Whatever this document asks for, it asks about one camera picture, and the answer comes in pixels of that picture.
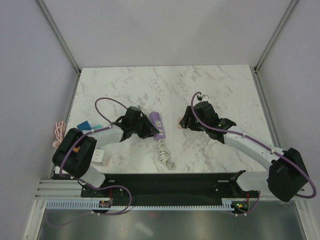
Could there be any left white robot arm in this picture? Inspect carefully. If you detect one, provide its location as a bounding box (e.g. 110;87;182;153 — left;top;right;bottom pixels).
52;106;160;197

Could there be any left aluminium frame post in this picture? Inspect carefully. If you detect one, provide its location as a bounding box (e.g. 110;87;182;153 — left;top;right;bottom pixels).
34;0;82;75

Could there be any white cube socket adapter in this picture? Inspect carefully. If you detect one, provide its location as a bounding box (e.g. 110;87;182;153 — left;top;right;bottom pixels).
92;149;105;165

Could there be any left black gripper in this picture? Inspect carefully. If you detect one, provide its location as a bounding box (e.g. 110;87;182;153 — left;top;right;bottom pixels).
131;114;158;139

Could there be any right aluminium frame post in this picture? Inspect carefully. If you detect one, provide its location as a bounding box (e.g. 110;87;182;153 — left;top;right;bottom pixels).
252;0;300;73

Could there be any pink coiled cable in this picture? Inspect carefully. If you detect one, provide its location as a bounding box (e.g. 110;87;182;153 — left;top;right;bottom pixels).
51;120;67;148

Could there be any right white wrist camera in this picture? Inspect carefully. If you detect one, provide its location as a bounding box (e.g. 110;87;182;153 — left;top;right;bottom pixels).
196;93;210;101

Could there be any white coiled power cord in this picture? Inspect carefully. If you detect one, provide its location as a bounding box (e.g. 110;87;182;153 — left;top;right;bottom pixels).
157;138;177;171

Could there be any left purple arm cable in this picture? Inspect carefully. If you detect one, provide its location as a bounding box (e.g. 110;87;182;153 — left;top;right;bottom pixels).
58;97;131;191

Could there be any aluminium frame post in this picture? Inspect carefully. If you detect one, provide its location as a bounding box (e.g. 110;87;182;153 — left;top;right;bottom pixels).
34;0;82;75
252;0;300;73

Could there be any purple power strip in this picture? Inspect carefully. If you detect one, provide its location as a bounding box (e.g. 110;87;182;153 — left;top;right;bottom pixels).
148;111;166;141

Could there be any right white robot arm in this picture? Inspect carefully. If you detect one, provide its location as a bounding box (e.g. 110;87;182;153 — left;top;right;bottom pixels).
179;101;309;202

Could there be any blue cube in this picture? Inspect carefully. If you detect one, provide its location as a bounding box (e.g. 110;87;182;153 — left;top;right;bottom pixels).
76;120;92;131

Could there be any white slotted cable duct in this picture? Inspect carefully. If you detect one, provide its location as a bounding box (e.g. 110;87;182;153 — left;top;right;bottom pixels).
45;198;236;211

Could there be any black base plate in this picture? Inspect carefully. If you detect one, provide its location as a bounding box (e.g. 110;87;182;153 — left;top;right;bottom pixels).
81;172;258;205

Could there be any teal triangular power strip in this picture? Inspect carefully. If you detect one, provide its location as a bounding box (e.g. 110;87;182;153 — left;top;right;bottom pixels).
92;124;103;130

